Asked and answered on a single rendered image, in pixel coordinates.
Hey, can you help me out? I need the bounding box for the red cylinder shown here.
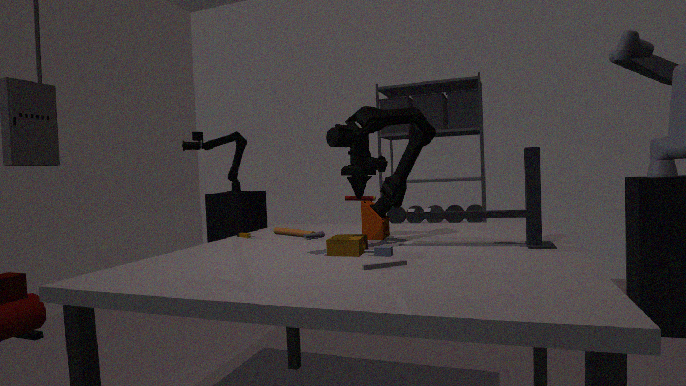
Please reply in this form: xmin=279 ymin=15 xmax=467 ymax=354
xmin=345 ymin=196 xmax=376 ymax=201

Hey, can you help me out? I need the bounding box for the hammer with wooden handle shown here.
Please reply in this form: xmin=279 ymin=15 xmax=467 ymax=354
xmin=273 ymin=227 xmax=325 ymax=239

